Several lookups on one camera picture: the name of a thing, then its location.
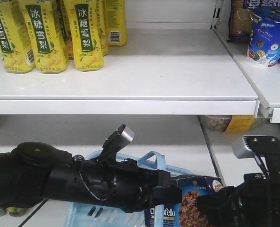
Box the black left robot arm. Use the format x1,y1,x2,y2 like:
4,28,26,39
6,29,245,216
0,142,182,213

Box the yellow pear drink bottle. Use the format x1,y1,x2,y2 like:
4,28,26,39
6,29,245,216
0,0,35,74
104,0,127,46
18,0,69,73
64,0,104,72

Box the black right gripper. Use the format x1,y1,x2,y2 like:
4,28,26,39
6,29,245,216
196,173,280,227

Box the yellow pear drink bottle left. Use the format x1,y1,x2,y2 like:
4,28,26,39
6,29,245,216
0,0,35,74

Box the yellow pear bottle behind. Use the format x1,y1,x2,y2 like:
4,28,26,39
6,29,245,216
56,0,74,60

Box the yellow pear drink bottle middle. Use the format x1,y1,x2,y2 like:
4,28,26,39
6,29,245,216
18,0,69,73

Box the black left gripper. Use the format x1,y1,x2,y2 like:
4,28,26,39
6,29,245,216
83,159,182,212

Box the light blue shopping basket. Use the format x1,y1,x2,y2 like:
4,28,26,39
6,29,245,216
64,151,192,227

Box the right white shelf boards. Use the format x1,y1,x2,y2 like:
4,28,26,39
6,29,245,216
202,19,280,186

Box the yellow pear drink bottle right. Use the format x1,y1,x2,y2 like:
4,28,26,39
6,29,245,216
64,0,104,72

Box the yellow pear drink bottle rear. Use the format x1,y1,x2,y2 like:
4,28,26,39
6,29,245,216
104,0,127,46

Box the green label bottle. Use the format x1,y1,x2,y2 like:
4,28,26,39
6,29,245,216
0,206,27,217

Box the blue mini cookie tub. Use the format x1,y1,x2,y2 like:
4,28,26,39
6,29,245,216
247,6,280,67

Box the brown cracker package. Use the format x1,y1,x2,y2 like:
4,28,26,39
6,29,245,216
229,0,253,43

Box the dark blue Chocofello cookie box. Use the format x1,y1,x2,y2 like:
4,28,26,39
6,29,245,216
144,174,228,227

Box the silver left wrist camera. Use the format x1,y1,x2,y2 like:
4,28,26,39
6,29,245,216
97,124,135,162

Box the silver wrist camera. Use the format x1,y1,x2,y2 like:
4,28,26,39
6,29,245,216
231,135,280,175
97,124,135,162

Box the white store shelf unit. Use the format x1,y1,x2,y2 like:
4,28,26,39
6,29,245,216
0,0,259,175

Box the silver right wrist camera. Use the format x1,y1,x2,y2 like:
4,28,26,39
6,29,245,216
231,135,280,175

